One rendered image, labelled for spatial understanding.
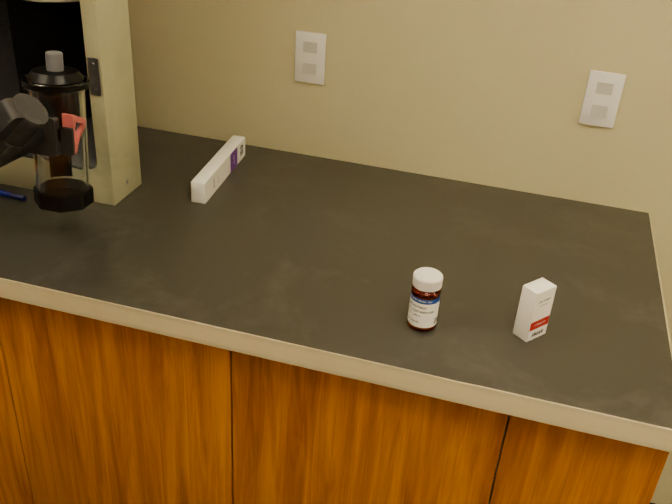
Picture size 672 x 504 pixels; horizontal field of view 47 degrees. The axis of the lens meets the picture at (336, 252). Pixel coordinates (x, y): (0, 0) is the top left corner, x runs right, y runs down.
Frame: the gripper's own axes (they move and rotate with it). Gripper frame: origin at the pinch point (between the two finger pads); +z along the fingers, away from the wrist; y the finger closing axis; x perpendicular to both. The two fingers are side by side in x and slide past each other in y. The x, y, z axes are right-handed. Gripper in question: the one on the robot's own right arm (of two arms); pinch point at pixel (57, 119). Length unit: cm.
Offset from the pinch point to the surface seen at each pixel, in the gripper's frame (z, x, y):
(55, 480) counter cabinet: -10, 72, 0
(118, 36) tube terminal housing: 16.2, -12.0, -3.5
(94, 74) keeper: 9.9, -6.1, -1.8
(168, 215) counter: 12.2, 20.3, -14.7
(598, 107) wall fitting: 49, -3, -94
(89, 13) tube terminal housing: 9.1, -16.8, -1.9
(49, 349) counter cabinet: -13.4, 38.1, -3.3
